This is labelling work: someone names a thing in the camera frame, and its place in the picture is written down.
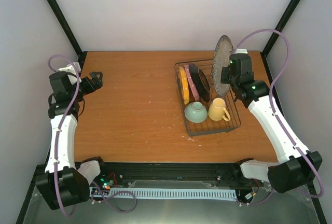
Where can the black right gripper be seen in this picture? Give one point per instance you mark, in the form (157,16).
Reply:
(224,78)

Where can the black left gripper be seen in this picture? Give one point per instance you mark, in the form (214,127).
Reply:
(92,88)

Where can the dark speckled stone plate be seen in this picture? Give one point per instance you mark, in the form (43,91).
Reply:
(221,59)

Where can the brown rimmed beige plate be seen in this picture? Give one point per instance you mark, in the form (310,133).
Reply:
(200,81)

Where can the pink scalloped plate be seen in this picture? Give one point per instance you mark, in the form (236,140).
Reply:
(192,86)

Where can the yellow ceramic mug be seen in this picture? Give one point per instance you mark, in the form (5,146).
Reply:
(218,111)

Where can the green wire dish rack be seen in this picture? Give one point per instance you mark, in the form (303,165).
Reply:
(208,126)

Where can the yellow polka dot plate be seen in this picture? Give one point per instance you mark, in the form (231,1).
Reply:
(184,85)

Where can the pale green ceramic bowl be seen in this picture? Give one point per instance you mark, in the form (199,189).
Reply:
(196,112)

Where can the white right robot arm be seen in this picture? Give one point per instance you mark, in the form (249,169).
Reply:
(254,94)

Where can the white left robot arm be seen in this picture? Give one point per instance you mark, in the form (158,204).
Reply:
(62,184)

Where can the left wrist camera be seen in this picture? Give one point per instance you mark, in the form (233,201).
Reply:
(71,68)

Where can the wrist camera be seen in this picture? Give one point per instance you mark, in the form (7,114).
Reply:
(71,68)
(240,51)

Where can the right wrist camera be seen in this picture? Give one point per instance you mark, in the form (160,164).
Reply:
(240,51)

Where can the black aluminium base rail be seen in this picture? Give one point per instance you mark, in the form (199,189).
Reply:
(166,173)

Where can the black left frame post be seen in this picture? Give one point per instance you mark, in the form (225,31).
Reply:
(66,27)

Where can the black frame post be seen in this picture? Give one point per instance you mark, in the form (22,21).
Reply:
(66,27)
(288,12)

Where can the black right frame post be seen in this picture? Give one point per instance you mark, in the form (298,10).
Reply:
(288,12)

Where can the light blue slotted cable duct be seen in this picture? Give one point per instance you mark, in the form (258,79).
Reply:
(169,194)

